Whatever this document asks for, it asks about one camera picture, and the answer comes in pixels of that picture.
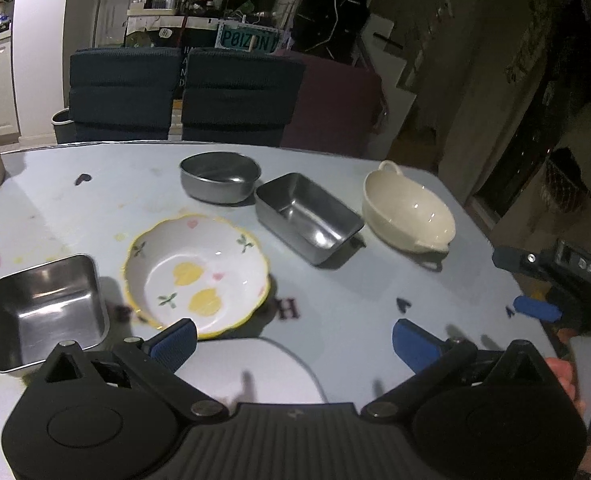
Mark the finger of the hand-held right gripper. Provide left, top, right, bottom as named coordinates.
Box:
left=492, top=245, right=559, bottom=282
left=513, top=296, right=566, bottom=323

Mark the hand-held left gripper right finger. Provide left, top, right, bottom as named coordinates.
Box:
left=360, top=318, right=565, bottom=419

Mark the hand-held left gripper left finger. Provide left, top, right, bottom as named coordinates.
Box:
left=28, top=319, right=229, bottom=420

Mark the floral bowl with yellow rim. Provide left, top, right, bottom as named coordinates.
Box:
left=122, top=214, right=271, bottom=340

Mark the cream ceramic bowl with handles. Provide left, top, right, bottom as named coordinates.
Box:
left=361, top=160, right=457, bottom=271

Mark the square steel container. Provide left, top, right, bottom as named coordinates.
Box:
left=0, top=254, right=110, bottom=375

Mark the round steel bowl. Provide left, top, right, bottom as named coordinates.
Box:
left=179, top=151, right=262, bottom=205

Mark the rectangular steel container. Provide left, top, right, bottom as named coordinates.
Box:
left=254, top=172, right=365, bottom=266

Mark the person's right hand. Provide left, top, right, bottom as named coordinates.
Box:
left=547, top=356, right=585, bottom=417

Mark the net bag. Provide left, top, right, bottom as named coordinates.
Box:
left=540, top=147, right=591, bottom=217

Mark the white plate with black rim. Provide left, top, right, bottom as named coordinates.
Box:
left=174, top=336, right=329, bottom=406

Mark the patterned curtain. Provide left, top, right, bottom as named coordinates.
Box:
left=505, top=0, right=581, bottom=86

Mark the maroon chair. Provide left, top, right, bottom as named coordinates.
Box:
left=276, top=50, right=383, bottom=158

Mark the grey waste bin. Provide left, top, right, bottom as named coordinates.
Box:
left=52, top=108, right=74, bottom=145

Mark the dark blue chair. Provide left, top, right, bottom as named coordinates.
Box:
left=180, top=47, right=307, bottom=147
left=69, top=47, right=182, bottom=143

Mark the teal licence plate sign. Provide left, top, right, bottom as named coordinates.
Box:
left=216, top=24, right=281, bottom=55

